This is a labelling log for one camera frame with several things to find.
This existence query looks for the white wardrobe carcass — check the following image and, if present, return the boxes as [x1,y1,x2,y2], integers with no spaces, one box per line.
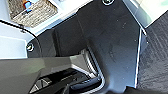
[0,0,98,60]

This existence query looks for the thick grey robot limb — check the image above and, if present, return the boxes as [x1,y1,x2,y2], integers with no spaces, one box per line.
[0,54,101,94]

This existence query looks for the wicker basket with toys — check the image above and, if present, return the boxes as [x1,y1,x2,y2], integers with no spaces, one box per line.
[7,0,59,28]

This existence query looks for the round white base button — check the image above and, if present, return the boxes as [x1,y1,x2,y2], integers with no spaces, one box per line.
[26,43,36,53]
[101,0,115,6]

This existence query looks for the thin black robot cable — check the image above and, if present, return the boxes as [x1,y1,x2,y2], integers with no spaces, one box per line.
[0,18,41,51]

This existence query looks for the blue toy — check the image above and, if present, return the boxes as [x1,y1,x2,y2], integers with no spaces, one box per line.
[22,0,33,9]

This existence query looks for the black diagonal robot strut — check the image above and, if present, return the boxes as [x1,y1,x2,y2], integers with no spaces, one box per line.
[28,68,89,94]

